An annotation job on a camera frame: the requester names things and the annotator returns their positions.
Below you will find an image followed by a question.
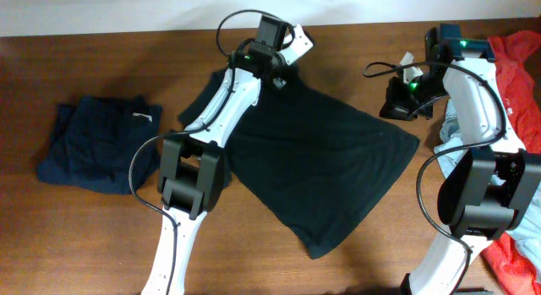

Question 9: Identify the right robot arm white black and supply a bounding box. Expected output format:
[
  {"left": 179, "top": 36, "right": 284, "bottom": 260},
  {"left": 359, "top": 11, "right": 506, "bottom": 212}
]
[{"left": 380, "top": 24, "right": 540, "bottom": 294}]

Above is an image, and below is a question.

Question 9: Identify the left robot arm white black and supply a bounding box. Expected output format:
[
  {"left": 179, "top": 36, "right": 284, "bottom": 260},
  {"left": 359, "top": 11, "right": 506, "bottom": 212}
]
[{"left": 142, "top": 13, "right": 314, "bottom": 294}]

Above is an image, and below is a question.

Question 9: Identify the black t-shirt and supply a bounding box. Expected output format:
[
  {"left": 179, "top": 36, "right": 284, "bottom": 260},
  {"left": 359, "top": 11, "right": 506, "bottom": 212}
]
[{"left": 177, "top": 64, "right": 422, "bottom": 260}]

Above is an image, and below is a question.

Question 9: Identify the folded navy blue garment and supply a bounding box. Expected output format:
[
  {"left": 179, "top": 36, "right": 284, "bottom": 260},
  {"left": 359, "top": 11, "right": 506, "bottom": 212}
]
[{"left": 36, "top": 96, "right": 163, "bottom": 194}]

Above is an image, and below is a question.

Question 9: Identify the red t-shirt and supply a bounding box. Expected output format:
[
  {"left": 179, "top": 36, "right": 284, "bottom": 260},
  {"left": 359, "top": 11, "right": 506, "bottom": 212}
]
[{"left": 482, "top": 30, "right": 540, "bottom": 295}]

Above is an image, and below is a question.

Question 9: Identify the light blue grey garment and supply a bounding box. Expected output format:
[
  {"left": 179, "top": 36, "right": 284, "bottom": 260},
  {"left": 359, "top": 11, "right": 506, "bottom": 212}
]
[{"left": 434, "top": 99, "right": 540, "bottom": 283}]

